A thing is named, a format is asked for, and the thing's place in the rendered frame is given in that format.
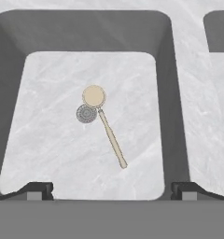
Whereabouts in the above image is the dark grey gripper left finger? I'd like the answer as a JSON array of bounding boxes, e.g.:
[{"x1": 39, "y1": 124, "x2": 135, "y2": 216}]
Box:
[{"x1": 0, "y1": 181, "x2": 55, "y2": 202}]

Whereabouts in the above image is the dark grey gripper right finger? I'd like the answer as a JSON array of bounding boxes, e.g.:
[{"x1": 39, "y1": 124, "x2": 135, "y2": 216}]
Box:
[{"x1": 170, "y1": 181, "x2": 224, "y2": 202}]

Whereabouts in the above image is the grey round sink drain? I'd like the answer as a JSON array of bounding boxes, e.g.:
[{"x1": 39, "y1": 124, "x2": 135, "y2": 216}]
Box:
[{"x1": 76, "y1": 104, "x2": 98, "y2": 124}]

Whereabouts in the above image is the beige wooden dish brush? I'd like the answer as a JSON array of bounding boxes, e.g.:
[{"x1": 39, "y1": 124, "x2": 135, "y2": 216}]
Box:
[{"x1": 81, "y1": 84, "x2": 129, "y2": 170}]

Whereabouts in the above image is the grey marble sink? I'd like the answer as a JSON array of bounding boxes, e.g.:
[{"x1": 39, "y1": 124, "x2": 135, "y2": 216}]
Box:
[{"x1": 0, "y1": 8, "x2": 224, "y2": 202}]

